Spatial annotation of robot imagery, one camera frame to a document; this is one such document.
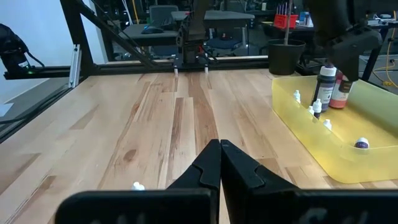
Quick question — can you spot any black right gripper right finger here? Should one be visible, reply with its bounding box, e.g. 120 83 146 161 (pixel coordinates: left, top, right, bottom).
221 139 398 224

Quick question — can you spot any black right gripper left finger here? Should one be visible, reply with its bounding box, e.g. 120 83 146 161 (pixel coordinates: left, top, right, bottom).
55 139 222 224

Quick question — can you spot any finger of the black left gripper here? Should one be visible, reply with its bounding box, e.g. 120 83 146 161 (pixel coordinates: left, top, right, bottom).
337 62 361 82

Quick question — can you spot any large red food coloring bottle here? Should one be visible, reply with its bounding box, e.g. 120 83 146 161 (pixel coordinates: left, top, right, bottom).
328 73 354 110

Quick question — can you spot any large purple food coloring bottle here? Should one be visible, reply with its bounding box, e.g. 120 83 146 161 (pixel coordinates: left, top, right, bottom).
312 64 338 113

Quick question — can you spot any small green food coloring bottle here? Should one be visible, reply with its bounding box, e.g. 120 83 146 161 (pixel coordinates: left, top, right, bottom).
312 98 323 119

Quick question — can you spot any small purple food coloring bottle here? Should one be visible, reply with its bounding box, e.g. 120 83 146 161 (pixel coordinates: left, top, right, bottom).
354 137 370 149

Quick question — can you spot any black plant pot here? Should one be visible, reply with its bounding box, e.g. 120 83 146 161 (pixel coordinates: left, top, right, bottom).
267 39 307 76

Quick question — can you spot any red storage bin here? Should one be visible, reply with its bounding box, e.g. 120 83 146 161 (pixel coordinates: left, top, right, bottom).
273 2 299 30

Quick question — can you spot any yellow translucent plastic tray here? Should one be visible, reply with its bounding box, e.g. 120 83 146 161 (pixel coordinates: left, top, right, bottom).
271 75 398 184

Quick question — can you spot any dark office desk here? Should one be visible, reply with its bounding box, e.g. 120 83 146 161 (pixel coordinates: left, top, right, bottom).
119 23 187 47

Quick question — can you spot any black computer mouse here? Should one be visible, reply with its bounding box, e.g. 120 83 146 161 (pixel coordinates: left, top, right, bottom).
141 25 165 35

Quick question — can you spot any grey office chair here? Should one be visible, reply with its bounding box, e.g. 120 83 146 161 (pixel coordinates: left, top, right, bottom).
149 4 180 27

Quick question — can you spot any yellow extension cable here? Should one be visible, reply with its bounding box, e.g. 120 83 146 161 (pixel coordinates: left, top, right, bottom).
371 11 398 90

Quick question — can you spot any silver frame bracket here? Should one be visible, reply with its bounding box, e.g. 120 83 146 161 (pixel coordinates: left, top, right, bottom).
68 43 83 89

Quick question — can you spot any black metal table frame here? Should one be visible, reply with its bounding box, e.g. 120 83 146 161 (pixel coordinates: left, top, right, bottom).
0 0 271 144

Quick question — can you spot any black table-level camera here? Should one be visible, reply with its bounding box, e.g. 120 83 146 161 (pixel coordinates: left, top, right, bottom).
0 23 46 75

